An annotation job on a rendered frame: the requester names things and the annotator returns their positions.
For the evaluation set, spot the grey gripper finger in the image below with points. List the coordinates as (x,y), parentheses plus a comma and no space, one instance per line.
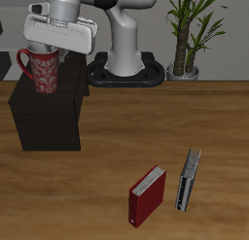
(64,54)

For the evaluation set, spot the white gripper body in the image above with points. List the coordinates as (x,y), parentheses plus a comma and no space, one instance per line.
(58,35)

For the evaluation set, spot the red patterned mug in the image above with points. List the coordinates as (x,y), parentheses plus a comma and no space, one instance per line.
(45,72)

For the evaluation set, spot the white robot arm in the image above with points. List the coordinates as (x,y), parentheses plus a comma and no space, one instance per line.
(124,40)

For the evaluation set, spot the red book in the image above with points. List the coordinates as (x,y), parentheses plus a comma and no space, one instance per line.
(147,198)

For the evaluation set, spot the grey and black book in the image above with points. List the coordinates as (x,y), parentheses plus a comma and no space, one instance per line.
(188,182)

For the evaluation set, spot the black box-shaped object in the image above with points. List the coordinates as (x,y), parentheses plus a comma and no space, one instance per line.
(4,65)

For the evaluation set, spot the dark wooden cabinet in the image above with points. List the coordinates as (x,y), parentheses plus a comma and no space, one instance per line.
(48,120)

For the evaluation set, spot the green pot plant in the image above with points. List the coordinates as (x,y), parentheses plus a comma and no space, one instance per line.
(181,46)

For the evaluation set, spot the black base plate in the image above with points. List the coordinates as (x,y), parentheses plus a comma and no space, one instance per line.
(97,77)

